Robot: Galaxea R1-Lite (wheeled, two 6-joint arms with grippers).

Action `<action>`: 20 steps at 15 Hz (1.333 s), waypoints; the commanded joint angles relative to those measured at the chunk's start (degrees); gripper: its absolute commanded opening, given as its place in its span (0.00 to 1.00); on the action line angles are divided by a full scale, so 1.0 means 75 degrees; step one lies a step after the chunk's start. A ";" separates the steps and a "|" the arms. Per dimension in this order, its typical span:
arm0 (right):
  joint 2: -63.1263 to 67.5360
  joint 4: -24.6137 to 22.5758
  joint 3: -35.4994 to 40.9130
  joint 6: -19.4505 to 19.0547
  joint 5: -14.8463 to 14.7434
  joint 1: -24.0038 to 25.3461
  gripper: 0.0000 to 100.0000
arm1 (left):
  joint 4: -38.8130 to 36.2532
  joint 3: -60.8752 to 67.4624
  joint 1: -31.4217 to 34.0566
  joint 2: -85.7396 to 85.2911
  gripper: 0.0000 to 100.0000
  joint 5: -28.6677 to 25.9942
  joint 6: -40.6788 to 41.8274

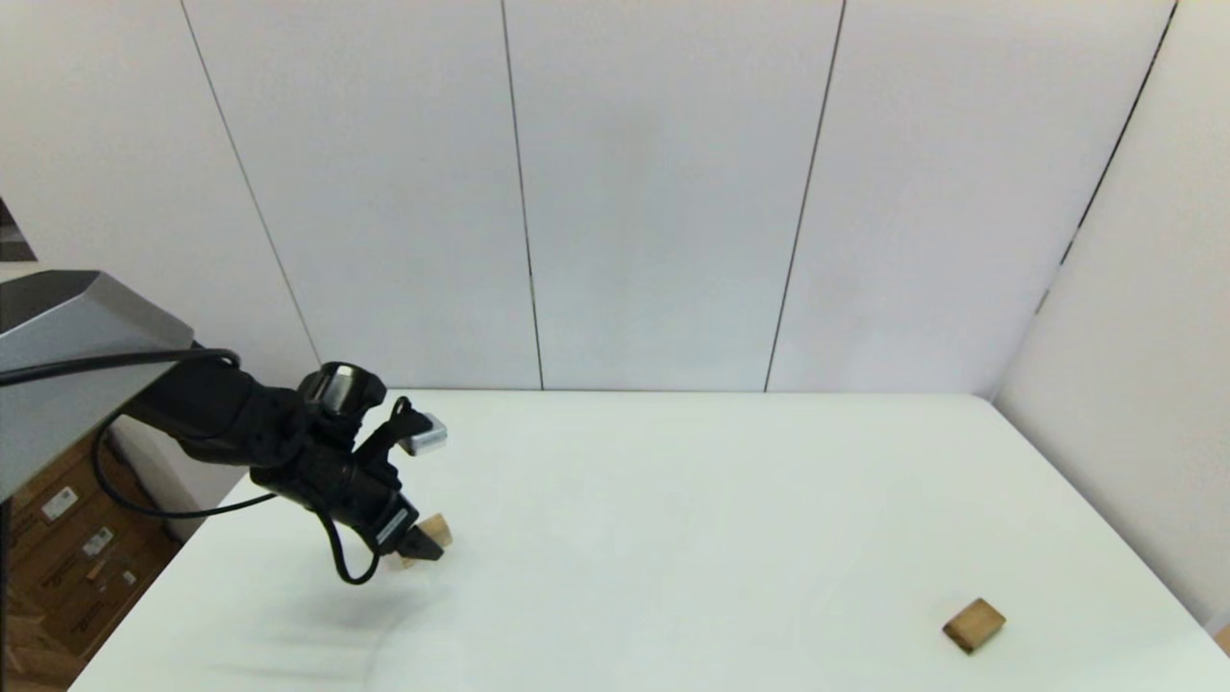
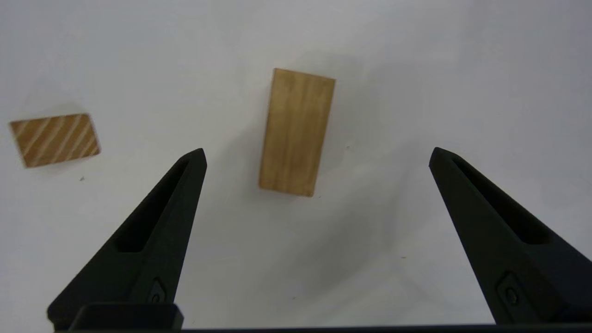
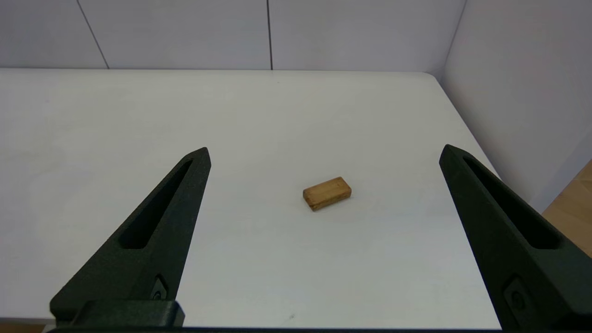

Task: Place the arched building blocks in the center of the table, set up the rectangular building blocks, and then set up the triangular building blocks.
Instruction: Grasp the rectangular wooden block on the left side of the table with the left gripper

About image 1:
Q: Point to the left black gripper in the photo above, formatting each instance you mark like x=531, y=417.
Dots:
x=356, y=495

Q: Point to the rectangular wooden block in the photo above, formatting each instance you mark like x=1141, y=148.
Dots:
x=974, y=625

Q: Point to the dark grey wall panel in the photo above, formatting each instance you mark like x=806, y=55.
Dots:
x=14, y=235

